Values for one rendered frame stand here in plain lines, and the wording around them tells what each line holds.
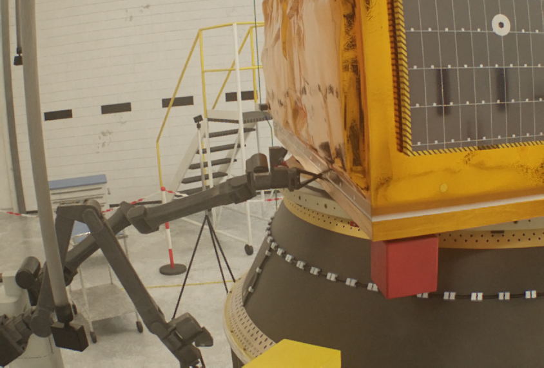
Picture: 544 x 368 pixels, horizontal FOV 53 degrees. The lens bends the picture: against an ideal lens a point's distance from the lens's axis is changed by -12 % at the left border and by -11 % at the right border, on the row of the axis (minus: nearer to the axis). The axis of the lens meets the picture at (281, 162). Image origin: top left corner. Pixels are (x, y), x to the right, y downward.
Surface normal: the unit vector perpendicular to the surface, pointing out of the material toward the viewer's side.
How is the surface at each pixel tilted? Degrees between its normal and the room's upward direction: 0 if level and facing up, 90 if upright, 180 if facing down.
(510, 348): 62
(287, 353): 0
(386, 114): 90
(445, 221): 90
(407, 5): 90
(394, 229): 90
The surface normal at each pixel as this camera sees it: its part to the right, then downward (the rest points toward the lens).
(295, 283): -0.80, -0.33
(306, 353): -0.07, -0.98
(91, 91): 0.15, 0.16
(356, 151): -0.51, 0.15
